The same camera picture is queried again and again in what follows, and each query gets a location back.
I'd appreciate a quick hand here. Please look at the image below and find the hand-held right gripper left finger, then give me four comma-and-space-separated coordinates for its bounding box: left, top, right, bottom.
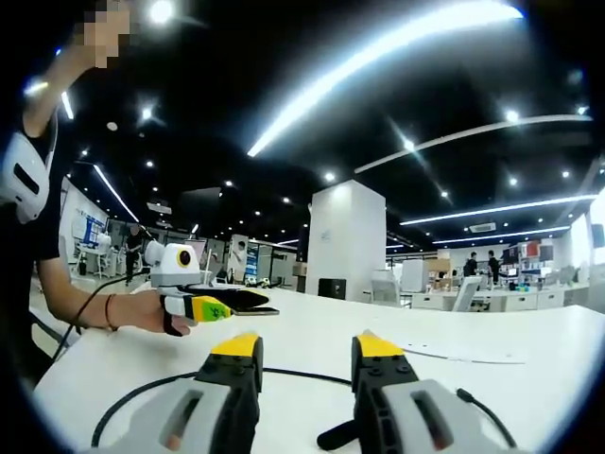
111, 330, 265, 454

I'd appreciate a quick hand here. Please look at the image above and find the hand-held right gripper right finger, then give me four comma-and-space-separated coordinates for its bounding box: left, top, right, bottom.
351, 329, 510, 454

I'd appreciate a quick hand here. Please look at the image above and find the black Velcro strap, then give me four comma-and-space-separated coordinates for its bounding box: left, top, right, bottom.
315, 417, 361, 451

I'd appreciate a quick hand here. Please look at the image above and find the black charging cable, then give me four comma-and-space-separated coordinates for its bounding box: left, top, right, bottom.
91, 366, 517, 449

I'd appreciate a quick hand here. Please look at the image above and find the white desk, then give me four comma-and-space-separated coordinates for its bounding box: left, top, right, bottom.
32, 285, 605, 454

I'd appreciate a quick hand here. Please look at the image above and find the person's left hand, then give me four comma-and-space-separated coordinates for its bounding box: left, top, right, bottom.
134, 288, 193, 338

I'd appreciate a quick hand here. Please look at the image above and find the white paper sheet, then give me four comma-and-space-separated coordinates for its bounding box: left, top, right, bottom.
400, 340, 527, 366

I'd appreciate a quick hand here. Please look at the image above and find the black box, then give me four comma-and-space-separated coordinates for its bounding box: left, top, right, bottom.
317, 278, 348, 301

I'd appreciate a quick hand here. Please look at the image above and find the white square pillar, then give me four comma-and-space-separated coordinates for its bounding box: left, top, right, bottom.
305, 179, 388, 304

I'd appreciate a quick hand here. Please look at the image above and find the white office chair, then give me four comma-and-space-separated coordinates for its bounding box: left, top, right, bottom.
370, 269, 402, 309
451, 275, 484, 313

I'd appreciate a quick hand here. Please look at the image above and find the white worn chest device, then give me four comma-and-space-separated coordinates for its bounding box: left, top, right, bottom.
0, 131, 52, 224

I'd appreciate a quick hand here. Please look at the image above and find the long ceiling light strip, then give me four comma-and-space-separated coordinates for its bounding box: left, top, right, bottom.
246, 0, 525, 159

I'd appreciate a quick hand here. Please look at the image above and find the dark wrist bracelet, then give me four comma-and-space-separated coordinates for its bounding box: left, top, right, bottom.
104, 292, 119, 333

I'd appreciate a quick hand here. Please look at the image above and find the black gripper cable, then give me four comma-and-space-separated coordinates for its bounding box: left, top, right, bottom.
53, 272, 157, 361

